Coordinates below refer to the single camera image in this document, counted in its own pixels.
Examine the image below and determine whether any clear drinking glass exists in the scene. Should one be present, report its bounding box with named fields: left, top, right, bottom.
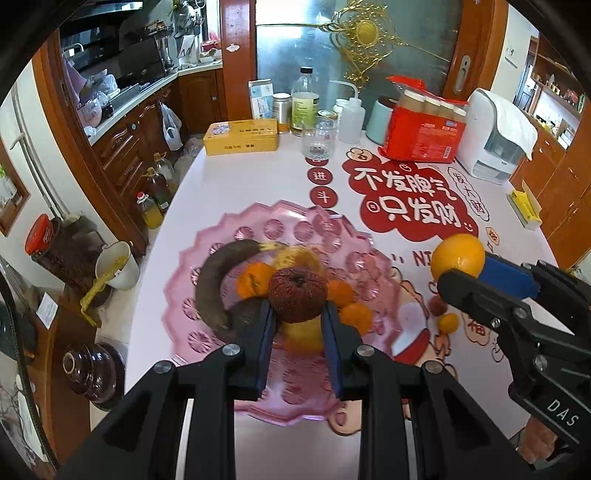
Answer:
left=301, top=117, right=339, bottom=161

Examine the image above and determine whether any gold wall ornament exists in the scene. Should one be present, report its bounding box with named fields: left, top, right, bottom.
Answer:
left=318, top=0, right=444, bottom=86

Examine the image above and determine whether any red-lid dark jar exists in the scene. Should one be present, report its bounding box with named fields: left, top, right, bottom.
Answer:
left=25, top=213, right=98, bottom=282

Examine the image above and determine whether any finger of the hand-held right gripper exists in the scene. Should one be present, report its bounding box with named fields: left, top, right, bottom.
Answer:
left=481, top=253, right=591, bottom=330
left=437, top=268, right=561, bottom=370

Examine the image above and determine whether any yellow tin box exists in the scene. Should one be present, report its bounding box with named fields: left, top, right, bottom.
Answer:
left=203, top=119, right=280, bottom=158

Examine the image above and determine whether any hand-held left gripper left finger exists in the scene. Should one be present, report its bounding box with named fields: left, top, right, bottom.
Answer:
left=55, top=299, right=278, bottom=480

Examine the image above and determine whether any white plastic pitcher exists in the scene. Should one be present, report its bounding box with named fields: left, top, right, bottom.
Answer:
left=95, top=241, right=140, bottom=291

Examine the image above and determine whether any wooden kitchen counter cabinet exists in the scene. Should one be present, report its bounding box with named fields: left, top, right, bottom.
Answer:
left=83, top=69, right=223, bottom=245

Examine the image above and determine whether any glass bottle black cap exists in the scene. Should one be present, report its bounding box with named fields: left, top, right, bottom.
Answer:
left=290, top=67, right=321, bottom=137

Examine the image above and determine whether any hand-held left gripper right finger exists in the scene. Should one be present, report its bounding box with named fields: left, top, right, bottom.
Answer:
left=321, top=301, right=522, bottom=480

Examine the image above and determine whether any cartoon printed table cover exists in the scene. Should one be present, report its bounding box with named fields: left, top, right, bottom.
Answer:
left=90, top=124, right=561, bottom=480

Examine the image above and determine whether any wooden door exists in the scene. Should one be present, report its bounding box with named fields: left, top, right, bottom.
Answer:
left=443, top=0, right=509, bottom=100

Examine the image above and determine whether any teal round container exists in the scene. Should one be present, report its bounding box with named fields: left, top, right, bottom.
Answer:
left=365, top=95, right=400, bottom=146

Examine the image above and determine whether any large reddish-brown bumpy fruit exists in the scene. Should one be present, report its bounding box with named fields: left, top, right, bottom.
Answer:
left=269, top=267, right=328, bottom=324

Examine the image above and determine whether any pink plastic fruit plate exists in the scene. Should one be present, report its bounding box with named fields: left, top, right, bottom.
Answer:
left=161, top=199, right=444, bottom=423

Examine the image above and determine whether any white plastic bag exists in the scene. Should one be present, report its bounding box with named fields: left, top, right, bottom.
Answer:
left=159, top=102, right=184, bottom=152

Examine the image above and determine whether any cooking oil bottle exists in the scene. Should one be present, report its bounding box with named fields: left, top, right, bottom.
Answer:
left=152, top=152, right=179, bottom=204
left=135, top=191, right=164, bottom=230
left=147, top=167, right=172, bottom=214

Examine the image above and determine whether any white blue carton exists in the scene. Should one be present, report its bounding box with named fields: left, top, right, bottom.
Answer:
left=248, top=79, right=274, bottom=121

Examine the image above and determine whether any yellow small open box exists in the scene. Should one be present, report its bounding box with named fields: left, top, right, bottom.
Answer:
left=506, top=180, right=542, bottom=230

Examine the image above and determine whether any wooden side cabinet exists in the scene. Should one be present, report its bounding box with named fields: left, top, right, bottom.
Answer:
left=510, top=134, right=591, bottom=268

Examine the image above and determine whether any blackened banana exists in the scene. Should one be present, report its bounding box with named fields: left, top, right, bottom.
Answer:
left=195, top=239, right=287, bottom=333

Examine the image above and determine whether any wooden framed picture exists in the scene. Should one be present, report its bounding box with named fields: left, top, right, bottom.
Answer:
left=0, top=138, right=31, bottom=237

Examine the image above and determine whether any white tissue dispenser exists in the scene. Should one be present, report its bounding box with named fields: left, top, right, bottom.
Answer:
left=455, top=88, right=539, bottom=186

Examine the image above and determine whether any red pack of bottles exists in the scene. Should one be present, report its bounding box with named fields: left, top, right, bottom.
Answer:
left=379, top=76, right=469, bottom=162

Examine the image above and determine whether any red yellow apple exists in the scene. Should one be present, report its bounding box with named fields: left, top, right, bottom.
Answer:
left=281, top=316, right=325, bottom=354

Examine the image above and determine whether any person's right hand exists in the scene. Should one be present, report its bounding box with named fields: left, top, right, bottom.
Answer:
left=522, top=415, right=561, bottom=469

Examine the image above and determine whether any dark clay pot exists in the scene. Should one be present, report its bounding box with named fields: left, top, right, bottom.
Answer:
left=62, top=342, right=126, bottom=411

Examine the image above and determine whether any yellow scoop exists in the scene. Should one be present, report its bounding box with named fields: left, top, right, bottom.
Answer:
left=80, top=267, right=118, bottom=315

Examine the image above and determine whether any white squeeze bottle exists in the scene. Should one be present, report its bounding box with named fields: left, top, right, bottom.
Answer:
left=329, top=80, right=363, bottom=145

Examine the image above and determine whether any metal tin can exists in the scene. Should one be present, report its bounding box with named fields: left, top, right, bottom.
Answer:
left=271, top=93, right=291, bottom=134

